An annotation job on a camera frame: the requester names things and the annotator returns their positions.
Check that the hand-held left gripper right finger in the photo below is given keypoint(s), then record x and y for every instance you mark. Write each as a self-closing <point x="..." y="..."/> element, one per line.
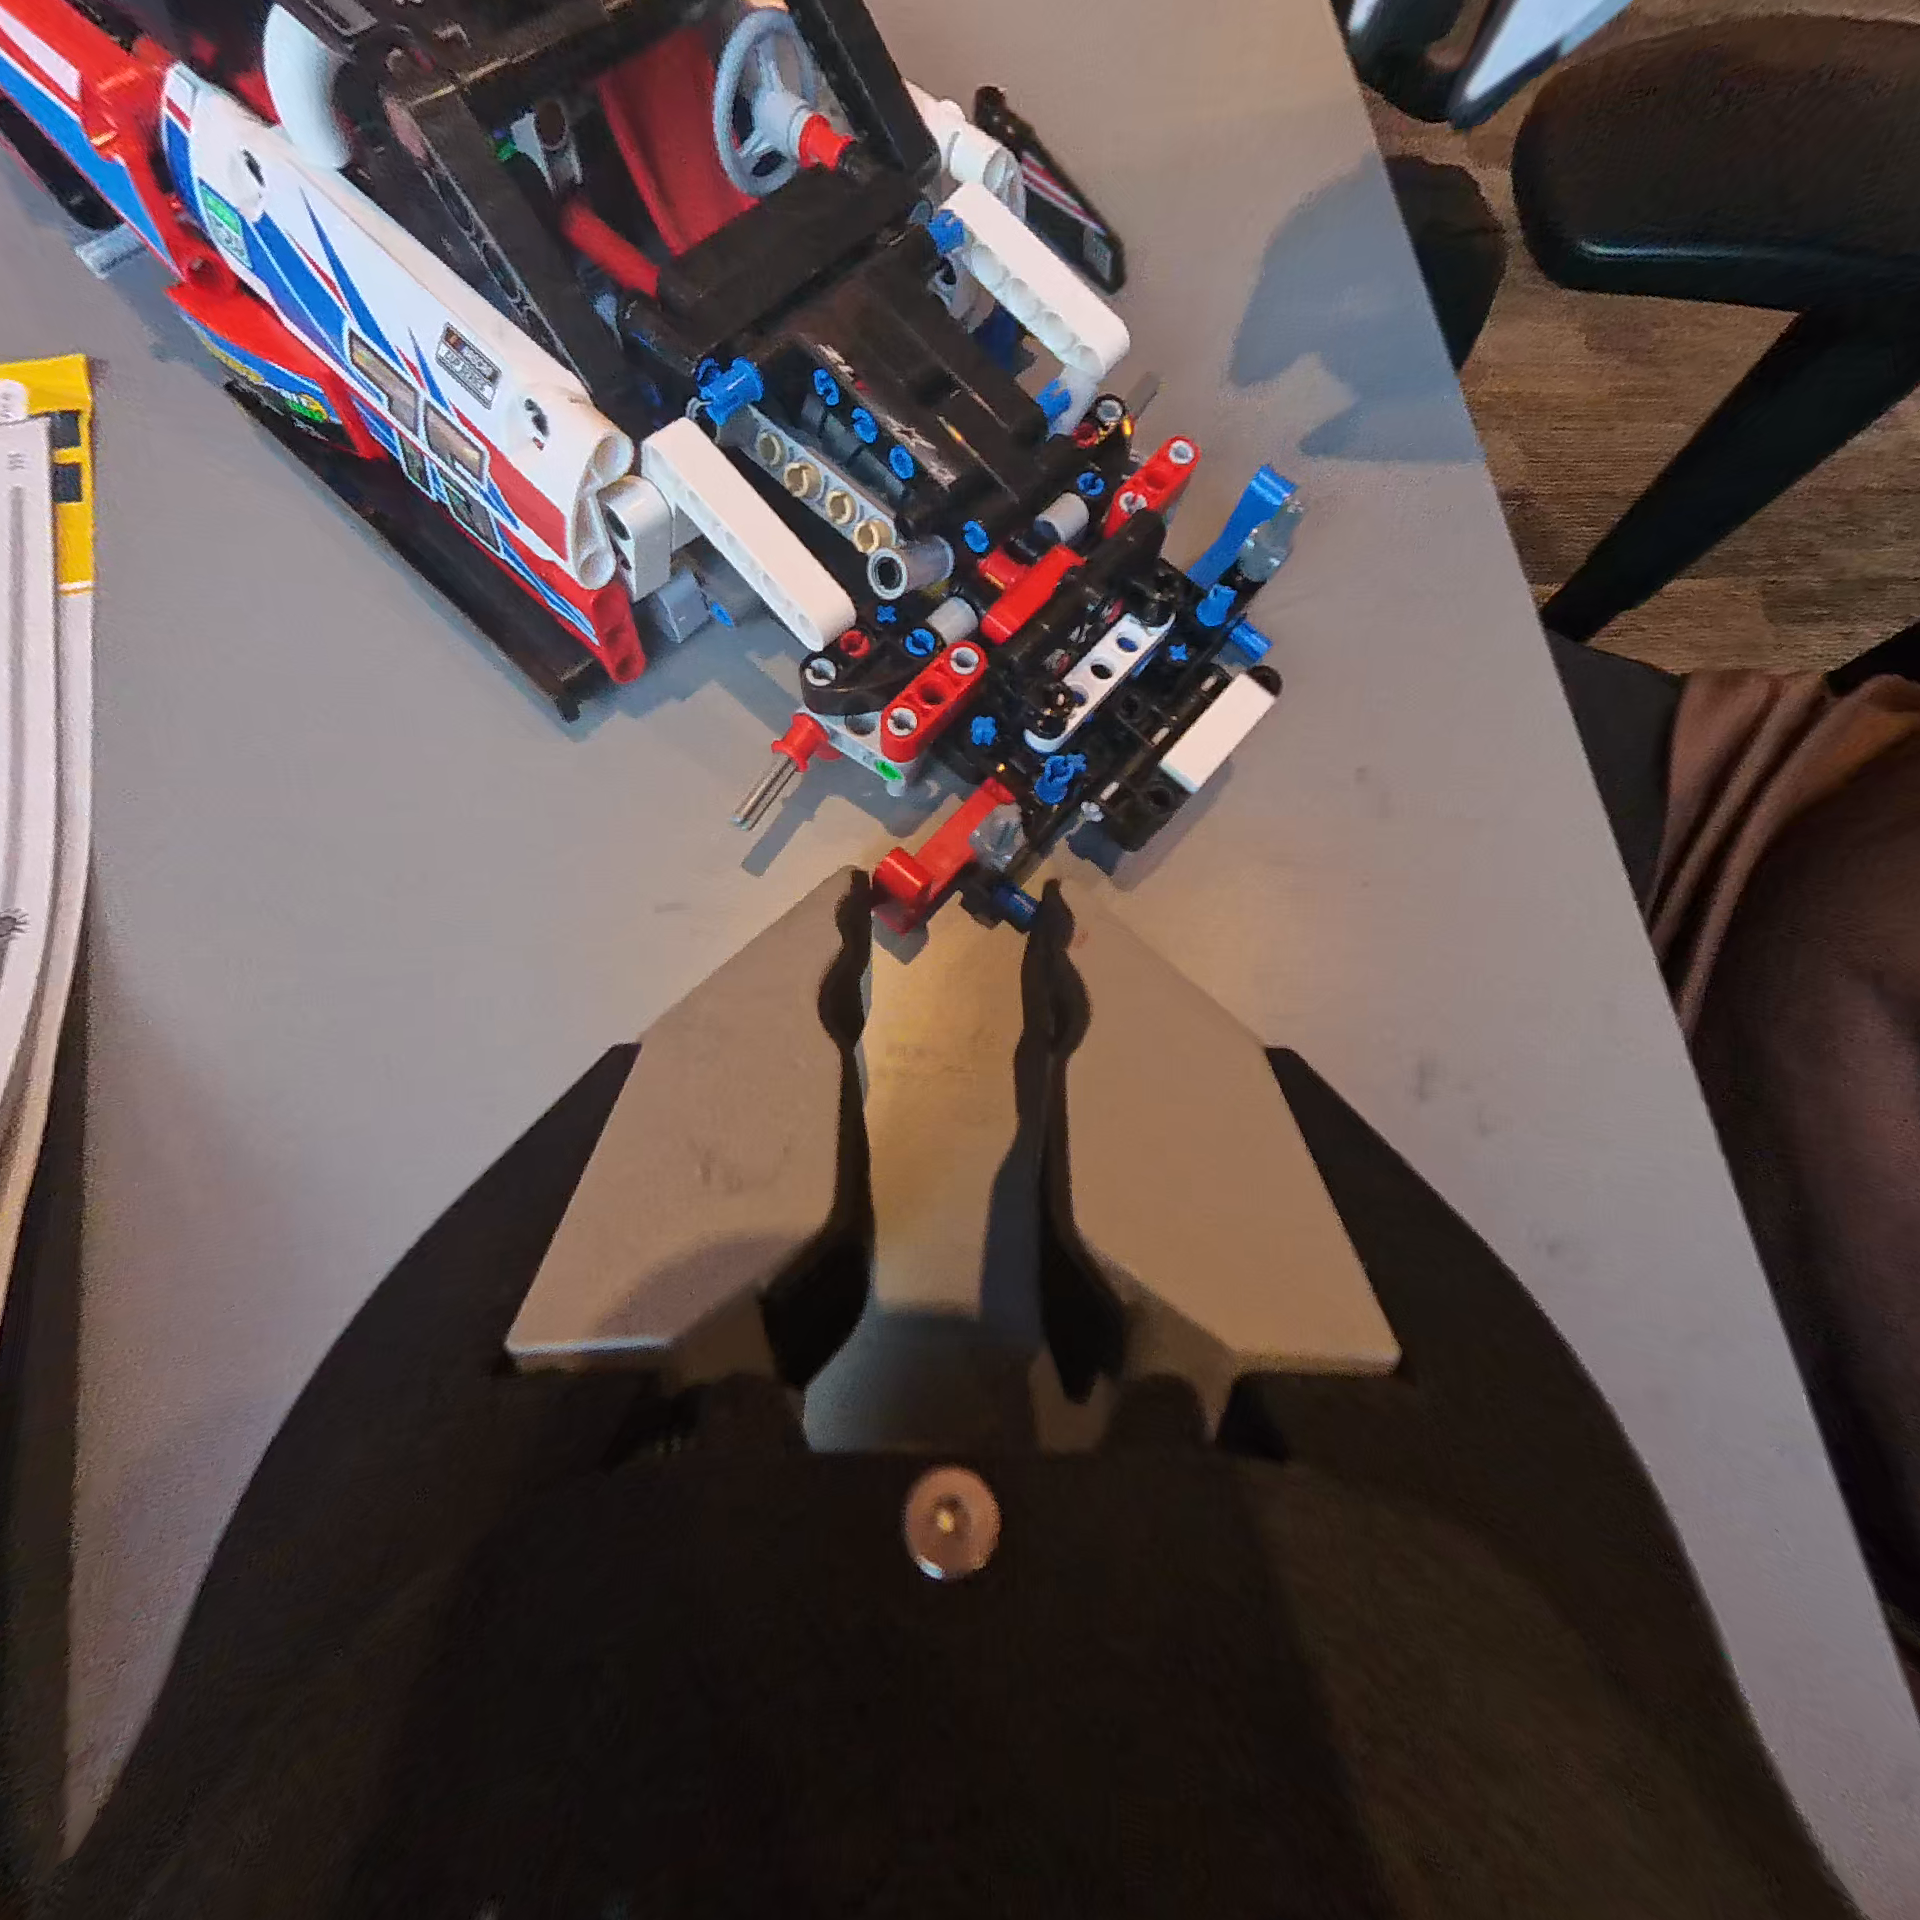
<point x="1215" y="1200"/>

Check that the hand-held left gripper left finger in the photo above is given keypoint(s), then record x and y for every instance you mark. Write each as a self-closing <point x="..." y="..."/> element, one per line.
<point x="704" y="1185"/>

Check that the black striped toy brick panel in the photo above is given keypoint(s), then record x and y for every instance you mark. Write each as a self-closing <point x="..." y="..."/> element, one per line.
<point x="1058" y="189"/>

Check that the grey desk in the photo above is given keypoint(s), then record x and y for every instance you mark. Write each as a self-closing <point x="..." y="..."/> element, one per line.
<point x="374" y="975"/>

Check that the black garment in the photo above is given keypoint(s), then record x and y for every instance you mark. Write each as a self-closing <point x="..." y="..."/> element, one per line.
<point x="1612" y="751"/>

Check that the person's brown shirt torso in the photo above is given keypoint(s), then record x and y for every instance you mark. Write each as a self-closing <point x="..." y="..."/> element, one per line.
<point x="1815" y="1050"/>

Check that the open instruction booklet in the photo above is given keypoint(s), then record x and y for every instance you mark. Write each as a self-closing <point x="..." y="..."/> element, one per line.
<point x="38" y="824"/>

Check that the partly built toy brick car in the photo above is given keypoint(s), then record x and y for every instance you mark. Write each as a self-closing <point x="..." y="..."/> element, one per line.
<point x="451" y="375"/>

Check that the black office chair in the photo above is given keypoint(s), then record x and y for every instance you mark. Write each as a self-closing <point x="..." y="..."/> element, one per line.
<point x="1725" y="164"/>

